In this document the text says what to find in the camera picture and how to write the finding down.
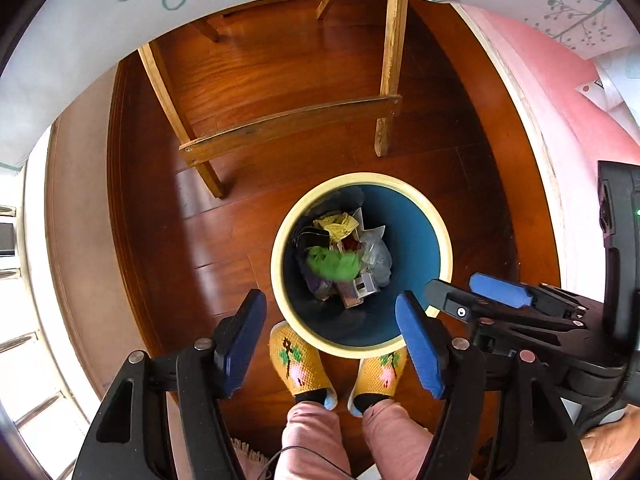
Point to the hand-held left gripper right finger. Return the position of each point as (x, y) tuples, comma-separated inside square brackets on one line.
[(422, 345)]

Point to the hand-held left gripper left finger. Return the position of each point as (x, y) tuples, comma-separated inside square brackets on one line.
[(245, 340)]

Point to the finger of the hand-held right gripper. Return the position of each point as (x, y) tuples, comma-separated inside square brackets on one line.
[(500, 290), (450, 302)]

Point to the blue waste bin cream rim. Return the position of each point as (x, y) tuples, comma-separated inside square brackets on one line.
[(415, 240)]

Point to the beige carton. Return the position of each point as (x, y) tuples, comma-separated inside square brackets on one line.
[(357, 292)]

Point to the clear green plastic wrapper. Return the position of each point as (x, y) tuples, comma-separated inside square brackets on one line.
[(375, 257)]

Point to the person's right hand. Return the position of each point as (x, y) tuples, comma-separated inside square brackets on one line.
[(607, 442)]

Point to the yellow knitted slipper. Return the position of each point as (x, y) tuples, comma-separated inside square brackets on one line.
[(300, 365), (380, 375)]

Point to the fringed mat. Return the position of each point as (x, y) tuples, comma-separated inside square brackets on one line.
[(247, 455)]

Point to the person's left leg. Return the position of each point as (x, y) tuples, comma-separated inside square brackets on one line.
[(312, 445)]

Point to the bed with pink sheet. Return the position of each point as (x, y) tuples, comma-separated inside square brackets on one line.
[(565, 125)]

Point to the window with dark grille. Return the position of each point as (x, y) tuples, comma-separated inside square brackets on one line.
[(30, 350)]

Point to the white teal printed tablecloth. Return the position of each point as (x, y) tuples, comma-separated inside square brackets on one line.
[(75, 60)]

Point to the wooden table frame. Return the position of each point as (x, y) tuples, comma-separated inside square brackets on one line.
[(290, 127)]

